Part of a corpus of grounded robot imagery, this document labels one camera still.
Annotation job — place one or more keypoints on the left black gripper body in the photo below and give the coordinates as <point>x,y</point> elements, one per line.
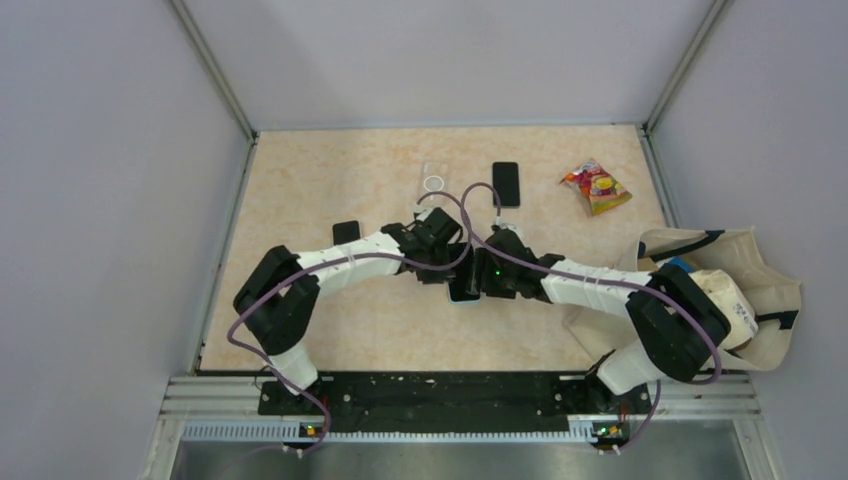
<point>439,255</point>

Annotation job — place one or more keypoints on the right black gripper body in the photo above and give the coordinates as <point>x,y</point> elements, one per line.
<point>496,281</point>

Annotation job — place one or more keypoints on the black phone white edge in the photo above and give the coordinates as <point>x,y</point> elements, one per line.
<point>346,232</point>

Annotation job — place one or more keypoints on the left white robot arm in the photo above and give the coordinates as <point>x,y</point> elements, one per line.
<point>277,300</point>

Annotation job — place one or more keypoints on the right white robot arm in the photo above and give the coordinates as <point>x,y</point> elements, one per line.
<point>678,327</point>

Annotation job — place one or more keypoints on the colourful snack packet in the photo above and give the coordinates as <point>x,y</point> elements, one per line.
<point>601,190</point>

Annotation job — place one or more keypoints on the blue box in bag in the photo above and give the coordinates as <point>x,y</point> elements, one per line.
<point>682,264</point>

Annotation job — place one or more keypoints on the white paper wrapped bundle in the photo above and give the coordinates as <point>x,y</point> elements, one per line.
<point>725,294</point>

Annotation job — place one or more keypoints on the beige tote bag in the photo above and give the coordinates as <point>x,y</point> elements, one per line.
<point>776,299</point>

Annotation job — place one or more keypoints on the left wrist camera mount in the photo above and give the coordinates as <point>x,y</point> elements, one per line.
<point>420,213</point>

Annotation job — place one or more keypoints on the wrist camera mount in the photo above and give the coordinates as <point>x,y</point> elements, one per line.
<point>501,225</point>
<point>420,213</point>

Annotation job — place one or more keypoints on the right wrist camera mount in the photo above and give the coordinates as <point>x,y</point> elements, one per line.
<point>501,225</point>

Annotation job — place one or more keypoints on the clear case with ring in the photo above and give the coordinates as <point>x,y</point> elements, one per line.
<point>434,177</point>

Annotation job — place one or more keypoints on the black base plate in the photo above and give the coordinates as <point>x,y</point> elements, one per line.
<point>453,402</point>

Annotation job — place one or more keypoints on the grey slotted cable duct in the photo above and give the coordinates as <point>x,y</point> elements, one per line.
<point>280,431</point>

